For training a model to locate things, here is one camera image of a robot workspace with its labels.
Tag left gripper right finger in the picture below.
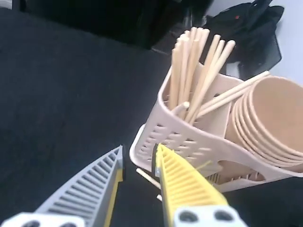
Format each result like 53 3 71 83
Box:
152 142 250 227

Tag brown paper cup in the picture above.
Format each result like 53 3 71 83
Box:
233 100 303 166
236 96 303 163
223 102 303 187
241 91 303 159
246 76 303 156

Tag black box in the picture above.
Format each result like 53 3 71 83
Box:
20 0 190 51

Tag wooden chopstick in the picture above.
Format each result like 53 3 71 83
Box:
195 70 271 116
175 34 190 106
170 101 190 116
135 167 162 189
188 39 226 123
187 27 211 102
181 26 198 105
184 34 221 122
190 40 236 124
196 88 253 119
168 44 180 108

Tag beige plastic slotted basket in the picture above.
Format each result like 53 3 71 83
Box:
129 63 303 197

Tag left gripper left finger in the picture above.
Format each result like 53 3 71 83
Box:
0 144 126 227

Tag black bag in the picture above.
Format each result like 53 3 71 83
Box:
202 0 285 80

